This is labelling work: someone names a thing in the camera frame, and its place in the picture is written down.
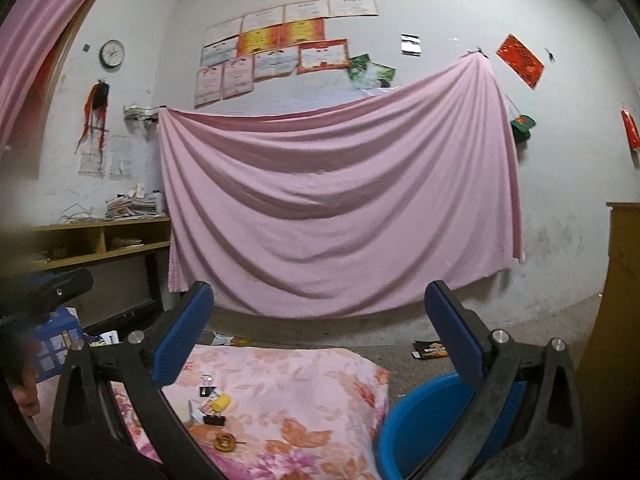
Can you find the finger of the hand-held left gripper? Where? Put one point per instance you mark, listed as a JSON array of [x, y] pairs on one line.
[[50, 292]]

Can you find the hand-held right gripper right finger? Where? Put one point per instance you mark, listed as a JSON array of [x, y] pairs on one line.
[[452, 330]]

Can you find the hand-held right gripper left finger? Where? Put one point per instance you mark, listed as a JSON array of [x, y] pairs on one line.
[[185, 330]]

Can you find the yellow plastic piece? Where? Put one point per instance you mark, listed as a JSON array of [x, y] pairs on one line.
[[221, 403]]

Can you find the black binder clip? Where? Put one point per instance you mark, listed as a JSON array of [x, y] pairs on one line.
[[215, 420]]

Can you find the blue plastic bucket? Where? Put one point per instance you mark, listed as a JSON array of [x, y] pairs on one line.
[[430, 425]]

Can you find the round wooden disc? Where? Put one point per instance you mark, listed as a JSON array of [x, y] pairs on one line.
[[225, 442]]

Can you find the person's left hand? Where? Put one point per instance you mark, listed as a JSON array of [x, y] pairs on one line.
[[27, 395]]

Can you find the black and orange wrapper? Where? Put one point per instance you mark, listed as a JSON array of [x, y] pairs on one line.
[[430, 350]]

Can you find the white floor paper scrap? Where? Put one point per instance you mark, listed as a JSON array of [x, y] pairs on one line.
[[222, 338]]

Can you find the blue cardboard box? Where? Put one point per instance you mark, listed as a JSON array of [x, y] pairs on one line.
[[55, 340]]

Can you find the yellow floor scrap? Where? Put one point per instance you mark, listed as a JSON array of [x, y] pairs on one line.
[[242, 343]]

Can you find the small white packet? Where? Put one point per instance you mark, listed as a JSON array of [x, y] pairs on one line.
[[108, 338]]

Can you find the wooden desk with shelf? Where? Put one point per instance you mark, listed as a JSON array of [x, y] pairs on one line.
[[100, 225]]

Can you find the papers in narrow shelf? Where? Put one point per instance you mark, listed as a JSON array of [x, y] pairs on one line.
[[125, 243]]

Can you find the stack of books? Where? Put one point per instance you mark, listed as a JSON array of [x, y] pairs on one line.
[[135, 205]]

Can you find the floral pink blanket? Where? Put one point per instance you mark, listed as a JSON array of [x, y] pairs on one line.
[[300, 410]]

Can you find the wooden cabinet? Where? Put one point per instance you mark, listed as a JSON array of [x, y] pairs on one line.
[[615, 335]]

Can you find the red hanging scarf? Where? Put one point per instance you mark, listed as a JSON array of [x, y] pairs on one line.
[[95, 110]]

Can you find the pink curtain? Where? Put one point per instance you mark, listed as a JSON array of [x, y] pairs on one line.
[[30, 35]]

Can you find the green photo print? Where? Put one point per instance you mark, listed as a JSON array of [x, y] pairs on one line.
[[357, 67], [382, 76]]

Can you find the red hanging packet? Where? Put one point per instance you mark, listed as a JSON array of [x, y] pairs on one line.
[[631, 130]]

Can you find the red paper square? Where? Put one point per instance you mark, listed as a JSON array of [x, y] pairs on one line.
[[520, 60]]

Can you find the black and white sticker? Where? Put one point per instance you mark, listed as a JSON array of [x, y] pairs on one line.
[[411, 45]]

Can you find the small wall calendar sheet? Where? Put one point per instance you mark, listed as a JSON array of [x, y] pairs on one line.
[[91, 162]]

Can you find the tall wall calendar sheet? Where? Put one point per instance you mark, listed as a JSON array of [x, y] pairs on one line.
[[121, 157]]

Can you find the pink wall sheet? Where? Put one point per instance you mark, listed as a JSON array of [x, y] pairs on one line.
[[340, 200]]

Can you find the round wall clock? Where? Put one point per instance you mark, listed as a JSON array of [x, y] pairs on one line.
[[111, 53]]

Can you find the small black wall hook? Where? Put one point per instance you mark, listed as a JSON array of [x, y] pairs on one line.
[[550, 55]]

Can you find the group of wall certificates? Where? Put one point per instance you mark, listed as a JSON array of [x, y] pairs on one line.
[[280, 40]]

